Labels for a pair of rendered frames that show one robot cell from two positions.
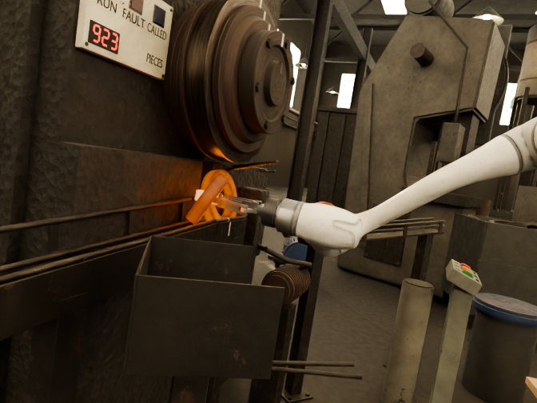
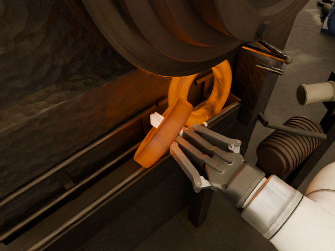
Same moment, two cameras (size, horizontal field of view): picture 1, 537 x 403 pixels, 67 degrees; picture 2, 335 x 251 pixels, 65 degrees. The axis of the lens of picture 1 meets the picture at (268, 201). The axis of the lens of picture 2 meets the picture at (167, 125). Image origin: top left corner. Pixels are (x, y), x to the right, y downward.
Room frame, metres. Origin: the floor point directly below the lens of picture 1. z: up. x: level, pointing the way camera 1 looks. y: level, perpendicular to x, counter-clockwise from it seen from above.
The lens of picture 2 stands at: (0.80, 0.00, 1.17)
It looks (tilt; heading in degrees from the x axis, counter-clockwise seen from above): 48 degrees down; 28
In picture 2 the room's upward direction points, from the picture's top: straight up
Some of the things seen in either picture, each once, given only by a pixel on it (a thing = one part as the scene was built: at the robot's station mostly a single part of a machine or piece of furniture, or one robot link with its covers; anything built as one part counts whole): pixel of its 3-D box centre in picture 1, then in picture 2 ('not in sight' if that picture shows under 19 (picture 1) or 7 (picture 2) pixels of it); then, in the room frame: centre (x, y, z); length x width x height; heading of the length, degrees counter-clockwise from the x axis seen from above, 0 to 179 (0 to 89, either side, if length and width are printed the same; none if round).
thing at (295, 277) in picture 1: (278, 336); (271, 175); (1.47, -0.11, 0.27); 0.22 x 0.13 x 0.53; 158
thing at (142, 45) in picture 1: (130, 25); not in sight; (0.94, 0.37, 1.15); 0.26 x 0.02 x 0.18; 158
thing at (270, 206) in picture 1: (263, 210); (231, 175); (1.07, 0.01, 0.77); 0.09 x 0.08 x 0.07; 74
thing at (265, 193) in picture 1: (248, 221); (251, 85); (1.44, 0.06, 0.68); 0.11 x 0.08 x 0.24; 68
